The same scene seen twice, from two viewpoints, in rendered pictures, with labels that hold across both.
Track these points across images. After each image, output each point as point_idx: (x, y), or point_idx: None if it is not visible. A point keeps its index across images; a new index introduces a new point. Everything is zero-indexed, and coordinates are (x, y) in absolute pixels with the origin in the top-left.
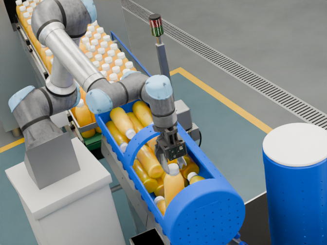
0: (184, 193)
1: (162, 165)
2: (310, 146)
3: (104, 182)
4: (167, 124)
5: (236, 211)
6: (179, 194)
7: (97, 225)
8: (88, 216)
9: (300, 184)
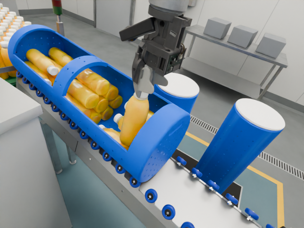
0: (155, 120)
1: (138, 84)
2: (186, 85)
3: (32, 113)
4: (182, 5)
5: (183, 133)
6: (150, 121)
7: (23, 161)
8: (11, 154)
9: (183, 109)
